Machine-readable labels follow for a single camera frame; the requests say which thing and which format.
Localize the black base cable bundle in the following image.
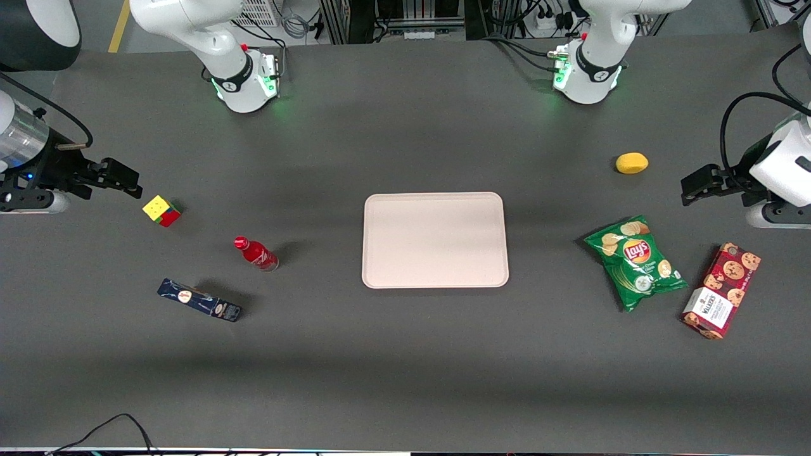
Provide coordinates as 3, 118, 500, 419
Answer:
480, 33, 571, 74

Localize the black cable at table edge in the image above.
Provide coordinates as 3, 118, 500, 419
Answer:
44, 412, 156, 456

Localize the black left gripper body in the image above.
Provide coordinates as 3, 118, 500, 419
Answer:
732, 130, 786, 206

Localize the green Lay's chips bag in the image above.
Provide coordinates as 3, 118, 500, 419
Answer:
583, 215, 689, 314

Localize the white vented box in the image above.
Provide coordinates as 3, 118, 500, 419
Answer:
236, 0, 281, 28

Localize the black metal frame rack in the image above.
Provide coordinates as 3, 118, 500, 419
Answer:
319, 0, 468, 46

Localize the red Walkers cookie box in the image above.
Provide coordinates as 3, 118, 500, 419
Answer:
681, 242, 762, 341

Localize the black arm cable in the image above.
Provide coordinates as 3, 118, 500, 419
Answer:
0, 72, 94, 150
718, 43, 811, 182

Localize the multicolour puzzle cube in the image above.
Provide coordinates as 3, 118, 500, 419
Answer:
142, 195, 182, 228

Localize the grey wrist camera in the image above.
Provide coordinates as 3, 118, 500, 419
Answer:
746, 201, 811, 229
0, 191, 70, 215

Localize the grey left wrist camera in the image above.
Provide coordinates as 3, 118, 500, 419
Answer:
746, 201, 811, 229

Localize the dark blue snack box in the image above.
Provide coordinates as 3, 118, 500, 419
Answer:
156, 278, 243, 323

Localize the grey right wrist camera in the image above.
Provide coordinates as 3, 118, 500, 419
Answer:
0, 191, 70, 215

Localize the beige plastic tray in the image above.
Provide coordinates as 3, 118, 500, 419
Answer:
361, 192, 510, 289

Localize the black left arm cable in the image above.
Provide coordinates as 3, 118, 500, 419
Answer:
718, 43, 811, 182

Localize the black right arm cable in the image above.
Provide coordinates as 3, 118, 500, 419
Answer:
0, 72, 94, 150

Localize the yellow lemon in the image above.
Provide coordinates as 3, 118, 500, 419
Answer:
615, 152, 650, 175

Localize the red coke bottle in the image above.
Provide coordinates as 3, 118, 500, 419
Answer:
234, 236, 280, 273

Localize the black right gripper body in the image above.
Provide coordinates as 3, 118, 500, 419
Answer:
0, 134, 96, 213

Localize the grey coiled cable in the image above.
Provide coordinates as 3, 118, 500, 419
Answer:
280, 0, 314, 41

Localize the white power strip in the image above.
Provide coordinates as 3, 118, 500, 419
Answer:
534, 9, 576, 36

